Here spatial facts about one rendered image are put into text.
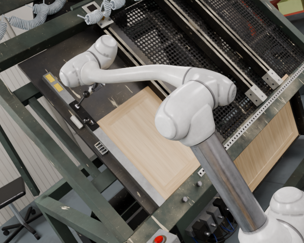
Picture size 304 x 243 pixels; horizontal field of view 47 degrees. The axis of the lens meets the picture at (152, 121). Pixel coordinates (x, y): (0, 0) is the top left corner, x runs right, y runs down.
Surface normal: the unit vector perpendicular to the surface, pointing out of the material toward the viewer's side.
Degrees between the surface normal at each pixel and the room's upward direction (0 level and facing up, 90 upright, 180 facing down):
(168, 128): 83
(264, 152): 90
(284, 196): 9
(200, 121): 84
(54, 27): 58
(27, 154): 90
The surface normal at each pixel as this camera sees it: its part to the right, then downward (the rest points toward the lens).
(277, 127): 0.64, 0.04
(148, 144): 0.33, -0.43
